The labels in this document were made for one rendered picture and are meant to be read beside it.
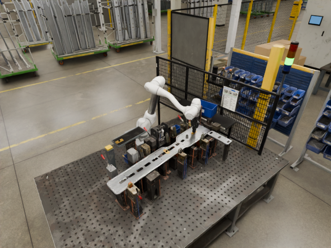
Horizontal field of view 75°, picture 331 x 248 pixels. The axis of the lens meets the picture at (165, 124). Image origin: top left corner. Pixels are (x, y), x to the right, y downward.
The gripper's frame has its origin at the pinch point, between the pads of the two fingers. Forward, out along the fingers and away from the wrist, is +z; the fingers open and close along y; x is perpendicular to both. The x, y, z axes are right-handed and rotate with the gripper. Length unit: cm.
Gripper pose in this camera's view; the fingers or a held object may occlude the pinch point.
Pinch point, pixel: (194, 129)
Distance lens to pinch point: 263.1
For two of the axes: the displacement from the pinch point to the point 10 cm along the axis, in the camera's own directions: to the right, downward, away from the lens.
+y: 7.0, 4.0, -5.9
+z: 0.1, 8.2, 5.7
